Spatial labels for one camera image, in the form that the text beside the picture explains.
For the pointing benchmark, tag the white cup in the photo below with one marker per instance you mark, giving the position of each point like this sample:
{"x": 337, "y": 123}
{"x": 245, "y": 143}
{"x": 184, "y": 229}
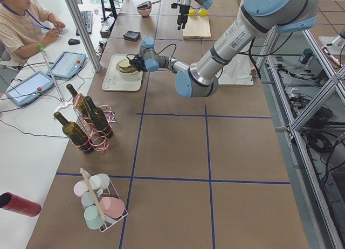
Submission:
{"x": 99, "y": 181}

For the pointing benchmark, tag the white bear serving tray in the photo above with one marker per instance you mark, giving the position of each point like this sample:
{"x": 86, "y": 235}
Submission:
{"x": 116, "y": 81}

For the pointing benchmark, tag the teach pendant far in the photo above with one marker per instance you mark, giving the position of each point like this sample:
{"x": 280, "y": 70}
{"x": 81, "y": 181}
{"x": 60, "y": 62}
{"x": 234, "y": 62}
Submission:
{"x": 68, "y": 65}

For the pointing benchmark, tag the dark wine bottle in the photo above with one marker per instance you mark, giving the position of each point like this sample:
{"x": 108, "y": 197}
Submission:
{"x": 79, "y": 103}
{"x": 98, "y": 118}
{"x": 72, "y": 130}

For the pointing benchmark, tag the seated person beige shirt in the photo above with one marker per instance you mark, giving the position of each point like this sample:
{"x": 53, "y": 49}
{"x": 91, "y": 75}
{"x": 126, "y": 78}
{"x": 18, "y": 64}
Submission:
{"x": 24, "y": 26}

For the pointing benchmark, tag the dark wine bottle upper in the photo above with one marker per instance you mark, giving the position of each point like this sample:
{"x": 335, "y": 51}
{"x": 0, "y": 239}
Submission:
{"x": 72, "y": 130}

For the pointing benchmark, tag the grey cup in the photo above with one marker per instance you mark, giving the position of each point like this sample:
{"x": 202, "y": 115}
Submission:
{"x": 87, "y": 200}

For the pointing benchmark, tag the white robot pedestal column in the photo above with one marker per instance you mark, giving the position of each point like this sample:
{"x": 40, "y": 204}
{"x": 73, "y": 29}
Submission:
{"x": 237, "y": 68}

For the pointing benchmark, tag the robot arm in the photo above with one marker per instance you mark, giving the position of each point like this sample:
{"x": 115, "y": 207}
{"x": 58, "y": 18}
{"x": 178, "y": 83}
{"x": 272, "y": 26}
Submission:
{"x": 254, "y": 17}
{"x": 203, "y": 3}

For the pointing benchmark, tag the bread slice on plate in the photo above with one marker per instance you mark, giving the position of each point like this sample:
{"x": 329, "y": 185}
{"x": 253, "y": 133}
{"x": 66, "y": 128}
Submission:
{"x": 127, "y": 70}

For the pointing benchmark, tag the metal scoop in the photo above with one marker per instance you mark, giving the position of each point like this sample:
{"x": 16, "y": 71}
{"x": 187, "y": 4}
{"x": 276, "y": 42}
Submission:
{"x": 147, "y": 4}

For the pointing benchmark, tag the metal rod green tip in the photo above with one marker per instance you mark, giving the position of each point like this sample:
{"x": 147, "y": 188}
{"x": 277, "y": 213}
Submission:
{"x": 64, "y": 103}

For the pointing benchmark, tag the wooden cutting board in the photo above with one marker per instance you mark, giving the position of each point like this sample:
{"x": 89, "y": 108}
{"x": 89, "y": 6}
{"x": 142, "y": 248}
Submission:
{"x": 197, "y": 27}

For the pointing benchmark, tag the folded grey cloth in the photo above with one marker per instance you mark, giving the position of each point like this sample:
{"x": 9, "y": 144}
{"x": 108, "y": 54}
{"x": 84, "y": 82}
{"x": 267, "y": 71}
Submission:
{"x": 132, "y": 35}

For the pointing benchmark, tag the yellow lemon far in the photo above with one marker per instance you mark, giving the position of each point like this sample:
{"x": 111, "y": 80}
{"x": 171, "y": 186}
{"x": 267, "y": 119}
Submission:
{"x": 202, "y": 12}

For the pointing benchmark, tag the black computer mouse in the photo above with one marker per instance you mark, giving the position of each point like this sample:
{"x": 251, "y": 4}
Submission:
{"x": 73, "y": 41}

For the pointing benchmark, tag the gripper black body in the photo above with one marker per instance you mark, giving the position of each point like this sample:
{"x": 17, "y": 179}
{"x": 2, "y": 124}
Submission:
{"x": 183, "y": 11}
{"x": 140, "y": 66}

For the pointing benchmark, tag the black keyboard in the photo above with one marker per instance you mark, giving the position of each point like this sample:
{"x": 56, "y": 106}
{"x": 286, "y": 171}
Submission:
{"x": 87, "y": 19}

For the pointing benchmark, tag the mint green cup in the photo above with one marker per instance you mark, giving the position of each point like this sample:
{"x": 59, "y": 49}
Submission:
{"x": 92, "y": 218}

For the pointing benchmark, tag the white wire cup rack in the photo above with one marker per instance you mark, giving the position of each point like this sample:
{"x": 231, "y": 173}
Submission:
{"x": 98, "y": 195}

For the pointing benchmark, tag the bread slice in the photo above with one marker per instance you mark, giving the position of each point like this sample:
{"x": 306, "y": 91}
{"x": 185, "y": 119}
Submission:
{"x": 124, "y": 64}
{"x": 127, "y": 70}

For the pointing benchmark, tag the aluminium frame post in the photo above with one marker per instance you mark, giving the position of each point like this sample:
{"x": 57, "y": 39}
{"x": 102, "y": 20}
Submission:
{"x": 86, "y": 40}

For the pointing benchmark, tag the teach pendant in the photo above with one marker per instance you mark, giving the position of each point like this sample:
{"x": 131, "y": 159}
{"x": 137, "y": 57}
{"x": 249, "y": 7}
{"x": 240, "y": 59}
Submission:
{"x": 68, "y": 65}
{"x": 28, "y": 90}

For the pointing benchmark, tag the copper wire bottle rack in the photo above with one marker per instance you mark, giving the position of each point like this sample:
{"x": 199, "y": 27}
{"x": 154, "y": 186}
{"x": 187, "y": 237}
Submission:
{"x": 97, "y": 138}

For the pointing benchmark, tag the pale pink cup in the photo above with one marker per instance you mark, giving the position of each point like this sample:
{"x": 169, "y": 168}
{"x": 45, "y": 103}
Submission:
{"x": 80, "y": 188}

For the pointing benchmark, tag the teach pendant near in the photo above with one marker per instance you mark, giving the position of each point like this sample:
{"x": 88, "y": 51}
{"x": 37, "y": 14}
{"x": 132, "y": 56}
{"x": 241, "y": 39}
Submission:
{"x": 28, "y": 90}

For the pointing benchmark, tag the red cylinder bottle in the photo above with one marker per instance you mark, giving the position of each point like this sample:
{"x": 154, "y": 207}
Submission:
{"x": 18, "y": 204}

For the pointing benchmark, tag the white round plate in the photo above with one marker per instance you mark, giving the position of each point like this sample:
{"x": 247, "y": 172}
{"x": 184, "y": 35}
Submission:
{"x": 129, "y": 73}

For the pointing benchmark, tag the pink bowl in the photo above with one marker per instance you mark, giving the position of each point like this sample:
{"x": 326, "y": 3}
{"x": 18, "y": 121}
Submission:
{"x": 144, "y": 11}

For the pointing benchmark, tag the dark wine bottle lower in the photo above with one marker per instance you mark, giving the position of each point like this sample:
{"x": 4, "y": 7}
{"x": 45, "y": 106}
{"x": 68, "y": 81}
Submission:
{"x": 98, "y": 118}

